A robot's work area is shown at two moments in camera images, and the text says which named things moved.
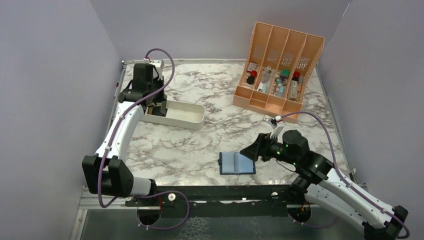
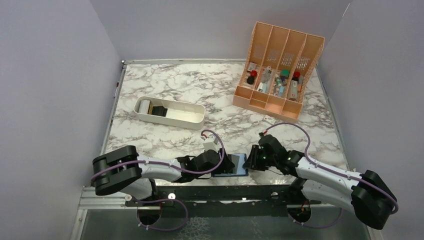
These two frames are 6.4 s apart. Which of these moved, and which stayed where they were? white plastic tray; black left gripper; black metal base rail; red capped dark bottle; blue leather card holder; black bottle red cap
Moved: black left gripper; blue leather card holder
Stayed: black bottle red cap; white plastic tray; red capped dark bottle; black metal base rail
